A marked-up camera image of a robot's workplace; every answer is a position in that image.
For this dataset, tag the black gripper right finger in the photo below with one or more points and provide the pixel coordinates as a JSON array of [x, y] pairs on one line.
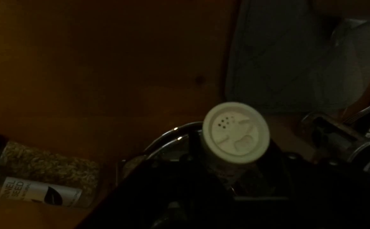
[[293, 173]]

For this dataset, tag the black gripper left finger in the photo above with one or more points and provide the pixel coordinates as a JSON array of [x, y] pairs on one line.
[[179, 178]]

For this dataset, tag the white spice bottle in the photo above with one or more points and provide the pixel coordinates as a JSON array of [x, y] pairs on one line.
[[235, 132]]

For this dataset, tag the herb spice bottle black lid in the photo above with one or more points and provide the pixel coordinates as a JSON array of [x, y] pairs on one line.
[[39, 178]]

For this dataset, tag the dark grey mat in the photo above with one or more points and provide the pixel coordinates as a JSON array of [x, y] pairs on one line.
[[298, 54]]

